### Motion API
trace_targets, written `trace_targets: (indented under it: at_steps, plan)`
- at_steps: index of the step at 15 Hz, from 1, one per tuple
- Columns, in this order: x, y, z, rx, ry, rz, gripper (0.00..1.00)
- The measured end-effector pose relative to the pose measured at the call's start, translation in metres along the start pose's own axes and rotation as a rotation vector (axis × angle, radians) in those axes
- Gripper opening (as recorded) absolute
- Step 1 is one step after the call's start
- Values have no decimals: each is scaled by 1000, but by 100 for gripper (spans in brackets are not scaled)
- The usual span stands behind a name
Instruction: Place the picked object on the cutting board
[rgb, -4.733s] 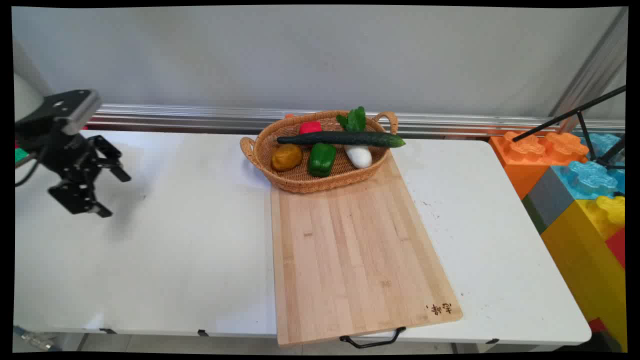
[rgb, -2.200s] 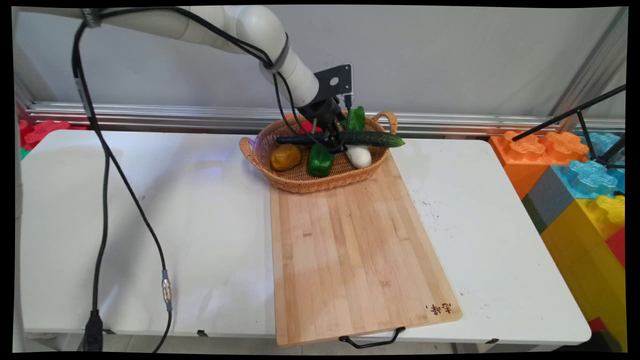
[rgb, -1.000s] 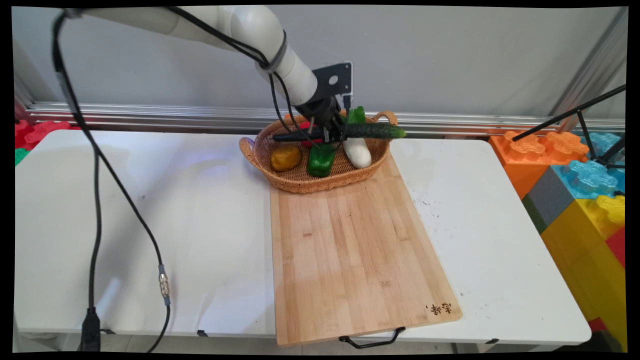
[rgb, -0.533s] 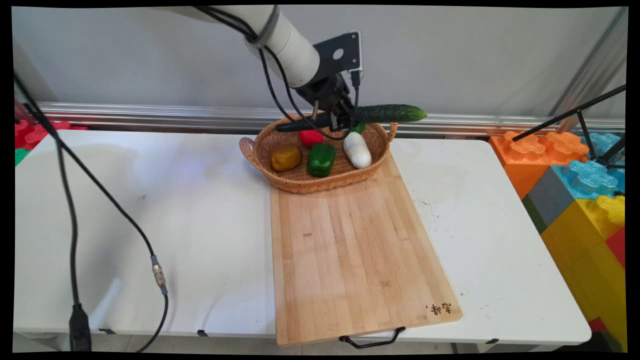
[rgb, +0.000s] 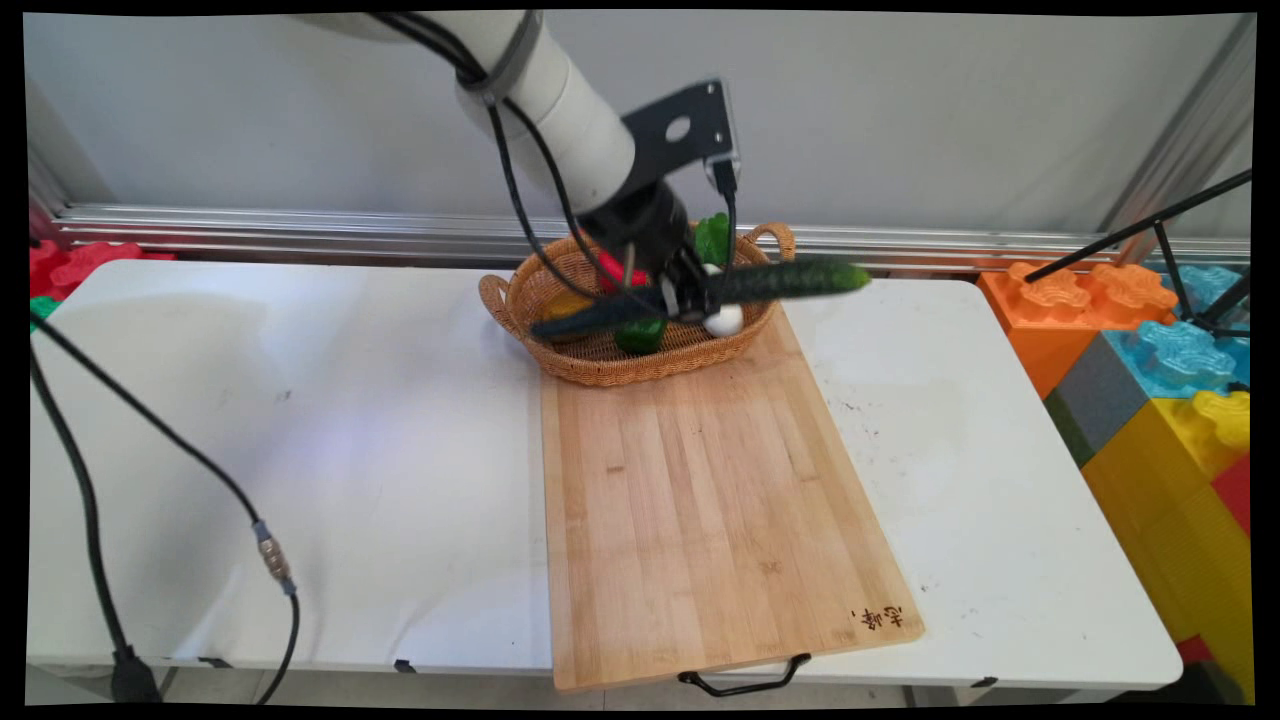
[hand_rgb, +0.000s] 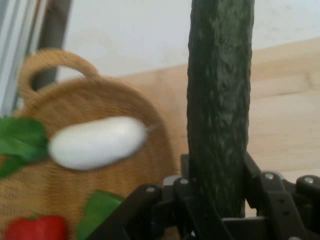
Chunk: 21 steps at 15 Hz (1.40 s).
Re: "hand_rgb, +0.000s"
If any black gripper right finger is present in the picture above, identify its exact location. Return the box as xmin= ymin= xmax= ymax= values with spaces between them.
xmin=242 ymin=151 xmax=320 ymax=240

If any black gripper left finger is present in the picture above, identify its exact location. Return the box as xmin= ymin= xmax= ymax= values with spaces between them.
xmin=87 ymin=154 xmax=227 ymax=240

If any long dark green cucumber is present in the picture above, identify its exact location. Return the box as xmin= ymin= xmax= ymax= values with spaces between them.
xmin=186 ymin=0 xmax=255 ymax=220

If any wooden cutting board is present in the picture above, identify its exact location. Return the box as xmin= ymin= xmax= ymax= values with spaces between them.
xmin=117 ymin=37 xmax=320 ymax=218

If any green toy bell pepper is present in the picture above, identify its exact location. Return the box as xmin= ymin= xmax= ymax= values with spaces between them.
xmin=76 ymin=189 xmax=126 ymax=240

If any white radish with green leaves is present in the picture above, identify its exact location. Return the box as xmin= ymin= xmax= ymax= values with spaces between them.
xmin=0 ymin=116 xmax=161 ymax=179

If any woven wicker basket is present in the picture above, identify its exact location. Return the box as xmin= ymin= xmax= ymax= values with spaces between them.
xmin=0 ymin=48 xmax=182 ymax=240

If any red toy pepper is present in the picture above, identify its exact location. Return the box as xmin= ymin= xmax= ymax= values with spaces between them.
xmin=3 ymin=213 xmax=68 ymax=240

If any aluminium frame rail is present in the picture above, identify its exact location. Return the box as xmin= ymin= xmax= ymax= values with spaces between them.
xmin=0 ymin=0 xmax=48 ymax=117

